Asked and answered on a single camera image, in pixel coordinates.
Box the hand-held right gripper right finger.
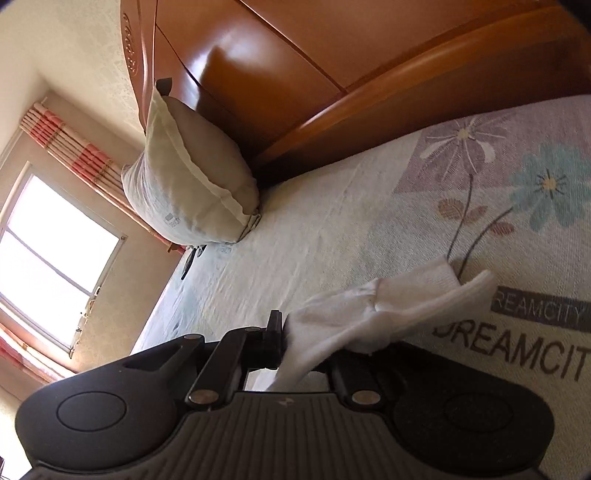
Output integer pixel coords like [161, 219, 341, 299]
[324, 344, 441, 408]

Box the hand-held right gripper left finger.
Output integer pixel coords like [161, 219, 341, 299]
[124, 310, 288, 411]

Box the white printed t-shirt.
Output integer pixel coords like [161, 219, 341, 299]
[252, 259, 497, 393]

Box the dark phone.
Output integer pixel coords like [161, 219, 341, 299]
[181, 247, 206, 280]

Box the bed with patchwork sheet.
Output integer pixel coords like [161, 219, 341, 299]
[131, 95, 591, 416]

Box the large flower print pillow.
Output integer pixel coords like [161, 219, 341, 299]
[121, 78, 262, 245]

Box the pink striped curtain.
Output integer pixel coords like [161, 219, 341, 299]
[0, 323, 77, 385]
[19, 104, 185, 252]

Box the window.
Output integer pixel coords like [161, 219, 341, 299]
[0, 161, 130, 361]

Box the wooden headboard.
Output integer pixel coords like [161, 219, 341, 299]
[119, 0, 591, 185]

